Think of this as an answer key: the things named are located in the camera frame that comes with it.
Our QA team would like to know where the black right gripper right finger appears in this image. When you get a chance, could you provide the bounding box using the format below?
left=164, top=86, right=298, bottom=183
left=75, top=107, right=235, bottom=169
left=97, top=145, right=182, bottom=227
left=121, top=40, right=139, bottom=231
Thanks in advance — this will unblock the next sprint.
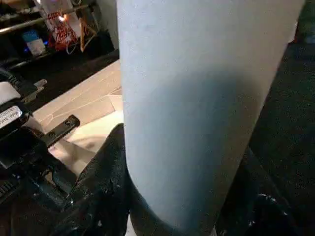
left=216, top=147, right=303, bottom=236

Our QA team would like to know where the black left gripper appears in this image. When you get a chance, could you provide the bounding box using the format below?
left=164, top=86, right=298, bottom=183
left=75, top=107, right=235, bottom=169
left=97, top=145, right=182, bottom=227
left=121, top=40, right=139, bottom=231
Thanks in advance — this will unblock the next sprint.
left=0, top=115, right=81, bottom=212

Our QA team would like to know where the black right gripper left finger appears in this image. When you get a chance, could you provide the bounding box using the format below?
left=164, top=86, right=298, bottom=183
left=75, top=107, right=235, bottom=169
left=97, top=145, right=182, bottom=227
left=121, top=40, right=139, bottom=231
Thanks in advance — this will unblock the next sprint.
left=49, top=124, right=132, bottom=236

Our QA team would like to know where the white plastic table top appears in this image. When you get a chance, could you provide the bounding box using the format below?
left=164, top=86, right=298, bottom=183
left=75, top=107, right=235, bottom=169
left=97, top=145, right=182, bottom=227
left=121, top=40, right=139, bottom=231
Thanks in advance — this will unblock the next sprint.
left=31, top=59, right=125, bottom=177

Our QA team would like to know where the white plastic table leg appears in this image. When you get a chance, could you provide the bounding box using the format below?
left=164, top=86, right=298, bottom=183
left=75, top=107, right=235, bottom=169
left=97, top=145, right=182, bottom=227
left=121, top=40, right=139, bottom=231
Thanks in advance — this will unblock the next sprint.
left=116, top=0, right=307, bottom=236

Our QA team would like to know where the black work mat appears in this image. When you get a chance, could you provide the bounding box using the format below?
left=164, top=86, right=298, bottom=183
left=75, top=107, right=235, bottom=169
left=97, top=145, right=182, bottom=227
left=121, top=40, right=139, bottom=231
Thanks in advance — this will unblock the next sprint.
left=0, top=29, right=315, bottom=236

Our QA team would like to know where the black left wrist camera cable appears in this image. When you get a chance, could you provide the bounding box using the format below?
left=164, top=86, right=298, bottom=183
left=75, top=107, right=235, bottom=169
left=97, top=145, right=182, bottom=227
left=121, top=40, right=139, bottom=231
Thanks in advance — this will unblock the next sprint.
left=0, top=68, right=24, bottom=90

